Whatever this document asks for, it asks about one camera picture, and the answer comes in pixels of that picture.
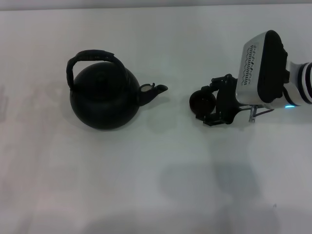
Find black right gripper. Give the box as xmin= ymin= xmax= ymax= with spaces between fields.
xmin=195 ymin=74 xmax=249 ymax=127

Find small dark brown teacup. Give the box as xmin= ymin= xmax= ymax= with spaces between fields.
xmin=189 ymin=89 xmax=216 ymax=116

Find black round teapot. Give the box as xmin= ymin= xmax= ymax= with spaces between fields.
xmin=65 ymin=49 xmax=169 ymax=131

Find metal plug on right gripper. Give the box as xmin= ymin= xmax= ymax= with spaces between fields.
xmin=248 ymin=105 xmax=259 ymax=123

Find thin cable at right gripper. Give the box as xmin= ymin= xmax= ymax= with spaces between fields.
xmin=254 ymin=106 xmax=275 ymax=117

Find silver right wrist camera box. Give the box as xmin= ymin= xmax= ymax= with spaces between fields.
xmin=235 ymin=30 xmax=291 ymax=105

